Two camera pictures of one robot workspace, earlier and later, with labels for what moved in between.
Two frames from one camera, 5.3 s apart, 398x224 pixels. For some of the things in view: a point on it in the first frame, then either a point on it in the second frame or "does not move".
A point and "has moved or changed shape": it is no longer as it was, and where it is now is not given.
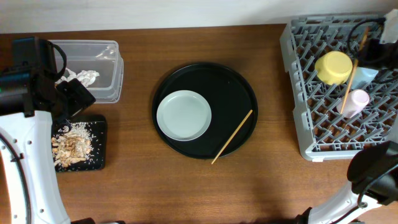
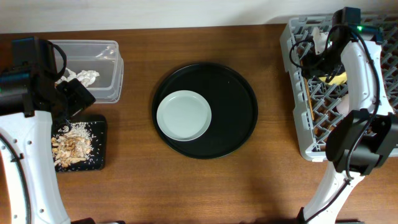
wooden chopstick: (354, 70) has moved or changed shape
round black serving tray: (231, 99) does not move
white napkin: (86, 77) does not move
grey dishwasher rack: (341, 110) does not move
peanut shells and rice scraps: (72, 146) does not move
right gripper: (374, 56) to (319, 66)
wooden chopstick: (232, 135) to (308, 94)
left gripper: (81, 96) does not move
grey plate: (183, 115) does not move
